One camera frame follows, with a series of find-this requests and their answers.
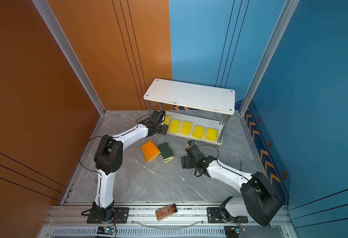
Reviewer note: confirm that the aluminium corner post right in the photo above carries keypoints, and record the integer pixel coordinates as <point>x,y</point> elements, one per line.
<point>273,42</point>

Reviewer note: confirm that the middle orange scrub sponge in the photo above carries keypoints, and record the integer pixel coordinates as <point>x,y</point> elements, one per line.
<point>147,157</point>

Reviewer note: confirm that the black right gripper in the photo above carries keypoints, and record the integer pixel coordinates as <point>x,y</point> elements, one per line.
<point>185,160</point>

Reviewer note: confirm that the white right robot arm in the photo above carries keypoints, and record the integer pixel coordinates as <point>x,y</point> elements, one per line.
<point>259,197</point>

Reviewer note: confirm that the yellow foam sponge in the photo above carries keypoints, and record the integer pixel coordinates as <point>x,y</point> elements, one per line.
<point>211,134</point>
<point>198,132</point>

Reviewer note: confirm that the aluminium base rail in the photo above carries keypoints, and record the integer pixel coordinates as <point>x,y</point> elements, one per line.
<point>138,220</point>

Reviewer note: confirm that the brown spice jar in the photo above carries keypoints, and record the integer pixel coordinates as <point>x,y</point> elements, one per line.
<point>166,211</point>

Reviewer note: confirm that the green scouring sponge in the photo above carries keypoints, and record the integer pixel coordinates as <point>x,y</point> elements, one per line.
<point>165,150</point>
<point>168,159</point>

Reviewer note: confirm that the aluminium corner post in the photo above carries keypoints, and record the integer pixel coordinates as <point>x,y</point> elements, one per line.
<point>52,23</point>
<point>273,42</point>

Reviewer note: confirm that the left green circuit board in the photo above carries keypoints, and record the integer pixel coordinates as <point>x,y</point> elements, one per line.
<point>107,232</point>

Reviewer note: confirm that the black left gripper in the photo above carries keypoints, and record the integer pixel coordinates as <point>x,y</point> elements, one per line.
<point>165,128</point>

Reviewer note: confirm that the aluminium corner post left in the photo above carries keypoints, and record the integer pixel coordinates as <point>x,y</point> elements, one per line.
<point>52,23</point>

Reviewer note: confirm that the green circuit board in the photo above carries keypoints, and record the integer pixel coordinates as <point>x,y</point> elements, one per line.
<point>107,232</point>
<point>233,231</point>

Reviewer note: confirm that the large yellow coarse sponge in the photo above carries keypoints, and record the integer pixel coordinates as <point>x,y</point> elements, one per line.
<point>186,128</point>

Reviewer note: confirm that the white two-tier metal shelf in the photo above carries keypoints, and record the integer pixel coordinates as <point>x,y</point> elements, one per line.
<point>194,96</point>

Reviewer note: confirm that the orange scrub sponge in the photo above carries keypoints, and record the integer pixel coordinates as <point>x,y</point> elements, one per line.
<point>147,157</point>
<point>151,148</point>

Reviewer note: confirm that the right green circuit board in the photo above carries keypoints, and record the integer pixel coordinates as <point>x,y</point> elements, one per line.
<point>233,231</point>

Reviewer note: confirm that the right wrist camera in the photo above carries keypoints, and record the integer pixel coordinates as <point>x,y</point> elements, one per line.
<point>191,142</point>

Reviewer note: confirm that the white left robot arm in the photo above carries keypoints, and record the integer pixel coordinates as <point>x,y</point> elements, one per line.
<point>108,160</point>

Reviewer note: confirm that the top orange scrub sponge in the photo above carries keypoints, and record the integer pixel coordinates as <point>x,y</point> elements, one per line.
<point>151,148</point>

